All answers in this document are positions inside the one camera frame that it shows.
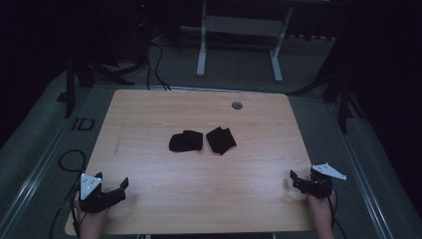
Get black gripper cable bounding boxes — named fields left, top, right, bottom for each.
left=327, top=188, right=348, bottom=239
left=48, top=172, right=88, bottom=239

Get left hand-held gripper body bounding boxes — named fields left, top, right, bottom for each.
left=78, top=172, right=115, bottom=214

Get black looped floor cable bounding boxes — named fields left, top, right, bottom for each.
left=58, top=148, right=88, bottom=173

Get white metal desk frame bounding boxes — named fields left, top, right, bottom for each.
left=180, top=0, right=332, bottom=84

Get black hanging cables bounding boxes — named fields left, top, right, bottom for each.
left=144, top=19, right=173, bottom=92

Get person's left hand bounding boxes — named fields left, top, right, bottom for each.
left=74, top=191, right=111, bottom=239

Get black tripod stand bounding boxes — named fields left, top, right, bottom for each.
left=288, top=64, right=367, bottom=135
left=63, top=54, right=136, bottom=120

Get person's right hand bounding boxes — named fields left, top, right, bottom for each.
left=306, top=189, right=337, bottom=239

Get metal floor rail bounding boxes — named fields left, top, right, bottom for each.
left=326, top=103, right=396, bottom=239
left=0, top=87, right=95, bottom=239

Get black sock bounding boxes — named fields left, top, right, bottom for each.
left=168, top=129, right=204, bottom=153
left=205, top=125, right=238, bottom=156

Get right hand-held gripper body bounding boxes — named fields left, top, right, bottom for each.
left=298, top=162, right=348, bottom=200

